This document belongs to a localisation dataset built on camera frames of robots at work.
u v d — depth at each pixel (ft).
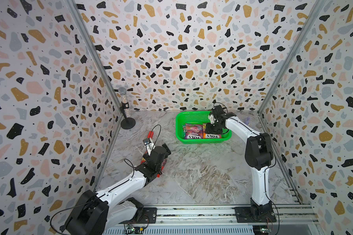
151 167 2.10
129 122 3.71
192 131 3.38
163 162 2.92
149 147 2.39
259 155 1.84
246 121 3.63
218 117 2.56
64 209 1.24
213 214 2.50
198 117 3.94
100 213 1.29
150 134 3.38
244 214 2.40
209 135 3.29
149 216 2.42
